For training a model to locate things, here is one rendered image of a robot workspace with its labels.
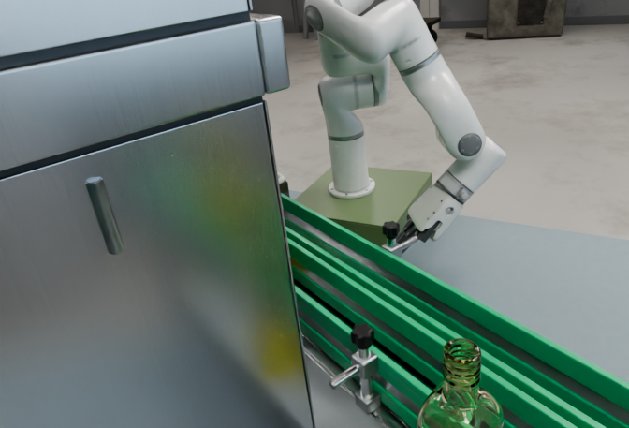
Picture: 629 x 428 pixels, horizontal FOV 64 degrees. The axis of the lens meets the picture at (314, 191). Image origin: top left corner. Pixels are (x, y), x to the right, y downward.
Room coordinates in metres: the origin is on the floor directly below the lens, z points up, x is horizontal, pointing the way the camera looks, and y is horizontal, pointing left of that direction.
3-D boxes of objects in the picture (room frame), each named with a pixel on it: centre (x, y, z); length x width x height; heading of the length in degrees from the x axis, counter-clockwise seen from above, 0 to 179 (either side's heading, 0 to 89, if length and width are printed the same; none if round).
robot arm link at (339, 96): (1.24, -0.10, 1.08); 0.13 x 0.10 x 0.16; 89
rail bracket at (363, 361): (0.48, -0.02, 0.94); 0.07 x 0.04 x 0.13; 124
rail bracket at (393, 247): (0.75, -0.14, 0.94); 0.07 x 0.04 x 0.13; 124
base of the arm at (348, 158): (1.25, -0.10, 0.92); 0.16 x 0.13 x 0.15; 159
